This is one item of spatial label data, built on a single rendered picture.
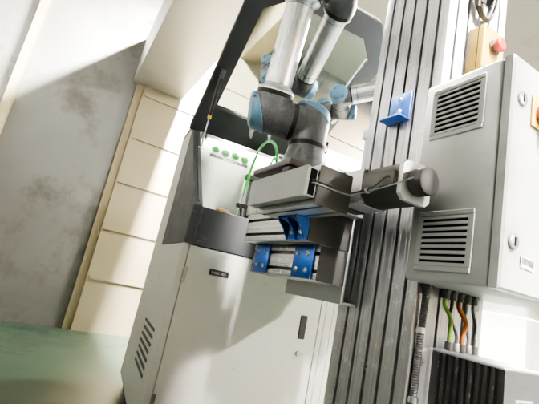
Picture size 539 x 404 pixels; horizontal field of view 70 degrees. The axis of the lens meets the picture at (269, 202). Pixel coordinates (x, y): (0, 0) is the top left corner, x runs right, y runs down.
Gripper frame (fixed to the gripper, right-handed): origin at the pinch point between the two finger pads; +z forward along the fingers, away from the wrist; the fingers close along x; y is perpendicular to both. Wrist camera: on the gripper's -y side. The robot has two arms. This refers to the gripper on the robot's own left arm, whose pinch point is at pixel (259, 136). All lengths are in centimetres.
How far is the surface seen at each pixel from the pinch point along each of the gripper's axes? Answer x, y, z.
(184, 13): -35, -138, -28
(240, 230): -9.1, 29.8, 30.1
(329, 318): 33, 49, 65
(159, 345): -40, 63, 59
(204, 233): -24, 33, 29
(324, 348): 30, 58, 75
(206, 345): -23, 61, 62
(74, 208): -129, -149, 144
